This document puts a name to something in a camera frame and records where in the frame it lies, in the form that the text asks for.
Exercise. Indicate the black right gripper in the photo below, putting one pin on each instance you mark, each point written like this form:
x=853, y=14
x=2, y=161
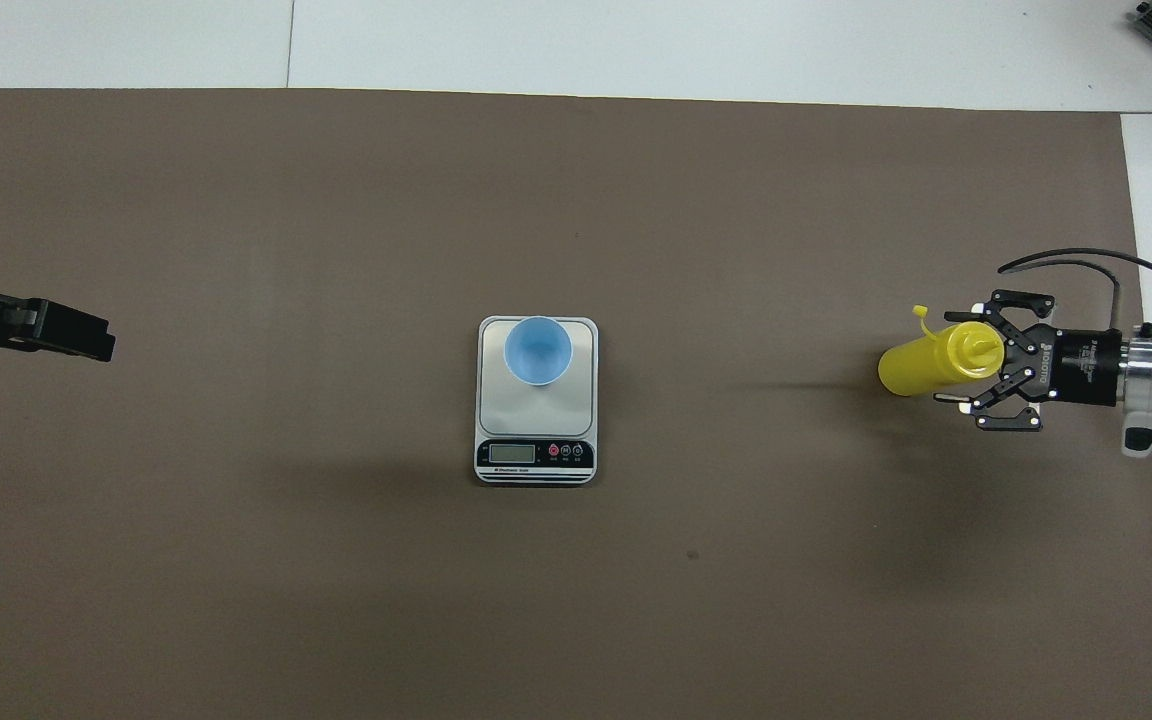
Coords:
x=1081, y=365

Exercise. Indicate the yellow squeeze bottle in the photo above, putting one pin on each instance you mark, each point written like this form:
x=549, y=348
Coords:
x=926, y=365

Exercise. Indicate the light blue plastic cup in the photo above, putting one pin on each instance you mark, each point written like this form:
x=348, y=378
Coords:
x=538, y=350

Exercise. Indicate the silver digital kitchen scale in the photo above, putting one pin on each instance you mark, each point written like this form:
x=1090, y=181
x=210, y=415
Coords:
x=536, y=420

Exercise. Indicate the brown paper table mat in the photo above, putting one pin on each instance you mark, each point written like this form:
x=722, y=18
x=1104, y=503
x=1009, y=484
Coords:
x=536, y=200

